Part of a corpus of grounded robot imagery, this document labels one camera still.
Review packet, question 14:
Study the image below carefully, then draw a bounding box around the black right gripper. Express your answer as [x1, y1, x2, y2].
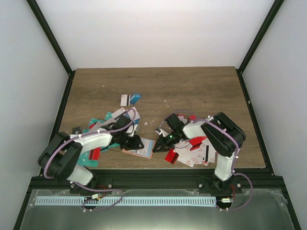
[153, 131, 179, 153]

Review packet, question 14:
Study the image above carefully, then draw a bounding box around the pink leather card holder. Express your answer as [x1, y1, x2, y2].
[122, 138, 155, 159]

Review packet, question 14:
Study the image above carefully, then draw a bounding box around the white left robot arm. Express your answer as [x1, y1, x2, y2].
[38, 115, 144, 194]

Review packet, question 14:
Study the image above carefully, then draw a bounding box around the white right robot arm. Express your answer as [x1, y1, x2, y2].
[153, 112, 246, 193]

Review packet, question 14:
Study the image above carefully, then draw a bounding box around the red card with stripe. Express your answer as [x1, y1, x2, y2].
[165, 149, 179, 164]

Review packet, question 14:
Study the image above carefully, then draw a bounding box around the white card with stripe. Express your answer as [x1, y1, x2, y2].
[120, 94, 130, 106]

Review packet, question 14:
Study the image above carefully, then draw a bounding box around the blue card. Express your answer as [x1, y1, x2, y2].
[130, 93, 141, 105]

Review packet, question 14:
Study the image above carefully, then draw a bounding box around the teal card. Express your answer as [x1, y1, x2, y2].
[77, 151, 99, 167]

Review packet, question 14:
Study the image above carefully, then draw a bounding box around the black membership card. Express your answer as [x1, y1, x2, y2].
[72, 126, 83, 135]

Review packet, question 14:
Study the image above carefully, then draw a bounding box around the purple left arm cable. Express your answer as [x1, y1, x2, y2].
[43, 108, 137, 213]

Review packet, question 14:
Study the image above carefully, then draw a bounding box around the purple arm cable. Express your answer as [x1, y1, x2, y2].
[159, 110, 254, 211]
[43, 108, 137, 213]

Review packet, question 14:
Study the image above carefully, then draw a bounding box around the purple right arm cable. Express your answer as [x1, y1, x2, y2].
[159, 110, 254, 211]

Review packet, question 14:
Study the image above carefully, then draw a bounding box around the black aluminium frame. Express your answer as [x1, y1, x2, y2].
[14, 0, 301, 230]

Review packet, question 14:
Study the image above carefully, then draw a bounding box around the light blue slotted rail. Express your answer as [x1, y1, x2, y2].
[35, 196, 216, 207]

